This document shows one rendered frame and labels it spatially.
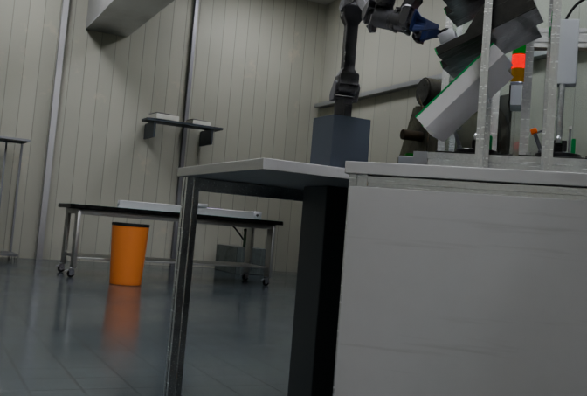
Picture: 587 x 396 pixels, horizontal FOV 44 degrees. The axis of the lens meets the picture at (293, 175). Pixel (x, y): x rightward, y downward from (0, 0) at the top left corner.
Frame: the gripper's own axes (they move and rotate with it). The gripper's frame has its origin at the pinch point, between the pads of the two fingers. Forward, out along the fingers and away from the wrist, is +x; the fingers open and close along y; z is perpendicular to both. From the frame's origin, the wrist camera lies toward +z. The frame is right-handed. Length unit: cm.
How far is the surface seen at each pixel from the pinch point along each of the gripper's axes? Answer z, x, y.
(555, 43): 1.6, 34.8, -4.7
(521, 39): 6.1, 21.4, 17.5
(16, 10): 27, -747, 504
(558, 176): -32, 48, -26
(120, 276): -210, -362, 384
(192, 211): -73, -63, 8
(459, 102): -18.3, 14.5, -0.4
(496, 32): 2.3, 18.5, -0.5
